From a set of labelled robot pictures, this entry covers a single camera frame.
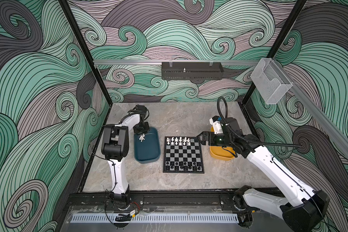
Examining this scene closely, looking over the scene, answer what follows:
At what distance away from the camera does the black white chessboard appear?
849mm

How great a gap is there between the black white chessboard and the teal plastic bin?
0.18ft

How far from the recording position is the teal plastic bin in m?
0.87
